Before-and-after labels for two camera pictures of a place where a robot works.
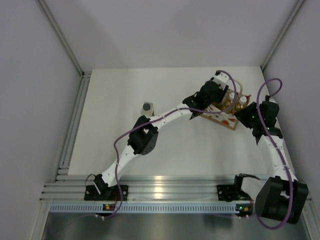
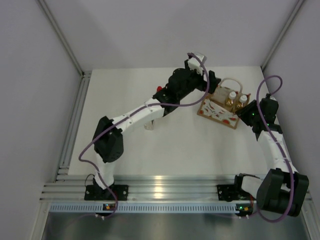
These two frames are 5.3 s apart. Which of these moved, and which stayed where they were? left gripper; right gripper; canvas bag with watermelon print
Moved: left gripper
Stayed: canvas bag with watermelon print; right gripper
